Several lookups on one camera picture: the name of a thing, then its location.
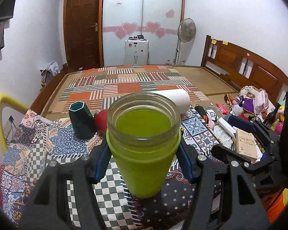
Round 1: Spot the wooden bed headboard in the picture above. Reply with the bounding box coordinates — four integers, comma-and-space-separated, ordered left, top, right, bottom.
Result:
201, 35, 288, 104

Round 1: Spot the green glass-rim cup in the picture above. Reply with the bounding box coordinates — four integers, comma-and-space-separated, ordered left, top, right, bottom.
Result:
106, 92, 181, 199

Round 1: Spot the patchwork patterned cloth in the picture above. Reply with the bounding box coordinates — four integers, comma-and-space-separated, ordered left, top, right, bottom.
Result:
0, 105, 234, 230

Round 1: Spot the red cylindrical cup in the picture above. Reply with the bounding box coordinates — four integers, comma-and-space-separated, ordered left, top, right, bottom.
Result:
94, 110, 108, 135

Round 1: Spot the white small cabinet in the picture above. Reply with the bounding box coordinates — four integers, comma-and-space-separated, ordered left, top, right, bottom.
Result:
124, 35, 149, 66

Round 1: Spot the plush toy pile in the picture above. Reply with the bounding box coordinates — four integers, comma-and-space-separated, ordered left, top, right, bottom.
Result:
224, 85, 285, 135

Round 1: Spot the dark green faceted cup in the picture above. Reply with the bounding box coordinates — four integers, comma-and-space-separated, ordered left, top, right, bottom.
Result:
69, 101, 97, 140

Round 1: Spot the brown wooden door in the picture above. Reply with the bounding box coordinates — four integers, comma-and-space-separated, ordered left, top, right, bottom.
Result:
63, 0, 100, 71

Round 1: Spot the white thermos bottle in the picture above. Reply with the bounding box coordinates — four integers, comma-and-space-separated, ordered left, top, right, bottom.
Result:
152, 89, 191, 115

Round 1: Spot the striped patchwork bed mat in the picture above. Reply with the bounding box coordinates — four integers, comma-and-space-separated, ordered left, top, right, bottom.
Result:
50, 65, 208, 114

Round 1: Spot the standing electric fan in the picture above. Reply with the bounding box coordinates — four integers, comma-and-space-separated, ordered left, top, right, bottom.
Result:
173, 18, 197, 65

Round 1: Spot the yellow chair frame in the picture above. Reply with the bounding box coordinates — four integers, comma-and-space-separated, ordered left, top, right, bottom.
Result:
0, 93, 30, 154

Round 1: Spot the tan book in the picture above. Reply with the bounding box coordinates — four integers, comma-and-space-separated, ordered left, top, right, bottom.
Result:
236, 129, 257, 162

